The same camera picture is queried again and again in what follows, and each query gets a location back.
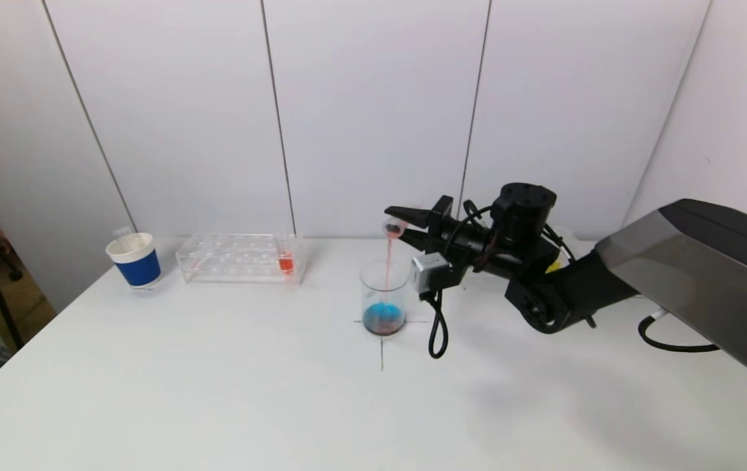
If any blue and white paper cup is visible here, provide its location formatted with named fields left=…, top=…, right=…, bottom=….
left=105, top=232, right=163, bottom=290

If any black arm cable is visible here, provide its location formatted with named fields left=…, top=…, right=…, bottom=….
left=419, top=200, right=721, bottom=360

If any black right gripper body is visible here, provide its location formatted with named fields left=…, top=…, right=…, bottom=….
left=426, top=195, right=496, bottom=262

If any clear glass beaker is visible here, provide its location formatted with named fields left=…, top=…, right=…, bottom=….
left=358, top=261, right=410, bottom=338

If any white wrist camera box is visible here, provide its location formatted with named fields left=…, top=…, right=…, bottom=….
left=410, top=252, right=449, bottom=294

